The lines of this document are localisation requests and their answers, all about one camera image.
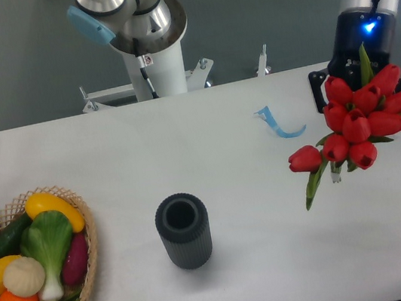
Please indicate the red tulip bouquet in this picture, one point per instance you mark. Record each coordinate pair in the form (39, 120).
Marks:
(357, 119)

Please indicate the purple toy sweet potato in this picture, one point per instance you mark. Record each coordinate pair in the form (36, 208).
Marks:
(75, 266)

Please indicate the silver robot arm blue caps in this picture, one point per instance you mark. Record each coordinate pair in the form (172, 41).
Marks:
(140, 27)

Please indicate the green toy cucumber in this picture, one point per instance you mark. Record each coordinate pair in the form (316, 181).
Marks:
(10, 236)

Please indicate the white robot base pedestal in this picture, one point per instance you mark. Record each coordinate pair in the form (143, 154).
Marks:
(162, 72)

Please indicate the woven wicker basket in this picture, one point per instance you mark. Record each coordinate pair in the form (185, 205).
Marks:
(88, 260)

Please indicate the green toy bok choy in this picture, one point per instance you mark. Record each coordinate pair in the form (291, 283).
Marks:
(47, 240)

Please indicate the cream toy garlic bulb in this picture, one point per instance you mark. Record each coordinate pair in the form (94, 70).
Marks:
(24, 277)

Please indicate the dark grey ribbed vase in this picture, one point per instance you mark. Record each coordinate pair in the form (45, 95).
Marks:
(182, 222)

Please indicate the blue ribbon strip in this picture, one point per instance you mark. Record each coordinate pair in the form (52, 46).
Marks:
(266, 115)

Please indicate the yellow toy squash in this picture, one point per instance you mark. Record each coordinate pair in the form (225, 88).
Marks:
(43, 202)

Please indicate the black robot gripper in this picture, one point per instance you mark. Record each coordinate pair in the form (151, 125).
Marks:
(373, 31)

